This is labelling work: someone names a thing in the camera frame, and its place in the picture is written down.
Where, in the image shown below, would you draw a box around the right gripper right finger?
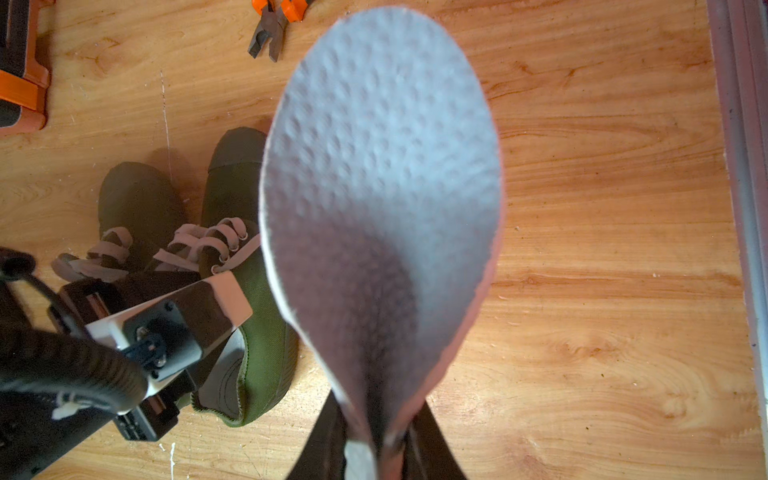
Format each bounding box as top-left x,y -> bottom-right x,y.
402,402 -> 467,480

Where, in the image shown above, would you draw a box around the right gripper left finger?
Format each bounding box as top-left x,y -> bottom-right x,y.
286,391 -> 347,480

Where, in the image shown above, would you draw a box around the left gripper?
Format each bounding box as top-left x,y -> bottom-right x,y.
59,271 -> 253,442

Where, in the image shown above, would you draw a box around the green shoe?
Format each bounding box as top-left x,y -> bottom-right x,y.
51,162 -> 187,282
149,127 -> 298,427

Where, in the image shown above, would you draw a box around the grey insole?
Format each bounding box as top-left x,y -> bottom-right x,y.
259,6 -> 505,479

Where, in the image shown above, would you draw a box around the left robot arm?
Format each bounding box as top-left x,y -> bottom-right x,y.
1,248 -> 252,479

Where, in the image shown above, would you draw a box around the black tool case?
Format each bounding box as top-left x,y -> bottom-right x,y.
1,0 -> 54,137

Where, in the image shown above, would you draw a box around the orange handled pliers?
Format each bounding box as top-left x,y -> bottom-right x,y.
248,0 -> 314,62

